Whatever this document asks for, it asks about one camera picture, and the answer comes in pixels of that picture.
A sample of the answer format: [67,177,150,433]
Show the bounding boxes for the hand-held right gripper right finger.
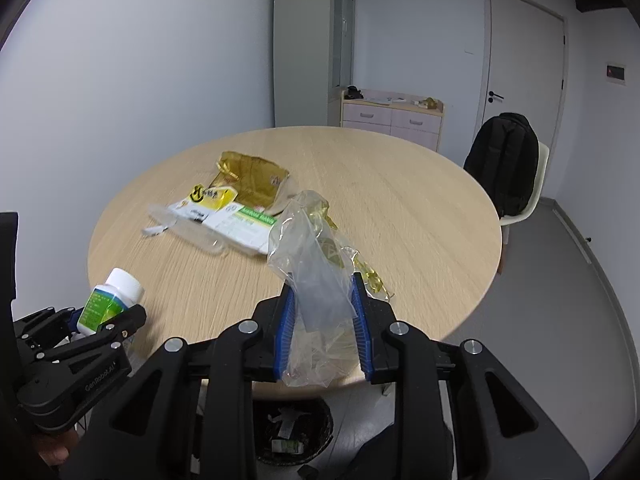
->
[350,272,591,480]

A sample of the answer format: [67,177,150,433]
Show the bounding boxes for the person's left hand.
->
[31,430,77,467]

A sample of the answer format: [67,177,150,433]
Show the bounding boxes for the white green medicine box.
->
[202,202,278,256]

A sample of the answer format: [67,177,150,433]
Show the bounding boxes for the white door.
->
[482,0,568,196]

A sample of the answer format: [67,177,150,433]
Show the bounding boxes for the tall grey cabinet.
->
[272,0,357,128]

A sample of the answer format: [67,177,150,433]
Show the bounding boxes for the black backpack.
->
[463,112,540,218]

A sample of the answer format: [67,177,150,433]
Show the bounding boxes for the clear plastic bag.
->
[266,190,373,389]

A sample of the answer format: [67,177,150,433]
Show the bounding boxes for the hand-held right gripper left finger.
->
[60,284,297,480]

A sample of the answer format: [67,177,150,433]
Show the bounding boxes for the yellow snack packet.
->
[167,182,238,223]

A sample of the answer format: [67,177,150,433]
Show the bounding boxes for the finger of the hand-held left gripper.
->
[14,306,85,350]
[35,304,147,361]

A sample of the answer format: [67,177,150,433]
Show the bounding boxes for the cream plastic chair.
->
[500,142,550,276]

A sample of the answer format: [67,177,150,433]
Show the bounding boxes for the black lined trash bin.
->
[252,397,334,465]

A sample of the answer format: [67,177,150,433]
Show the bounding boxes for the gold foil bag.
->
[216,151,291,211]

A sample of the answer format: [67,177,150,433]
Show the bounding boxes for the pink drawer chest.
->
[341,89,446,153]

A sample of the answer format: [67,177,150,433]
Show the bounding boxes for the person's right leg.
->
[345,420,453,480]

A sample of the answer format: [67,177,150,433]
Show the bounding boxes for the clear plastic wrapper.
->
[147,202,231,256]

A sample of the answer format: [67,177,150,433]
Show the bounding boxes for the white green pill bottle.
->
[76,267,146,336]

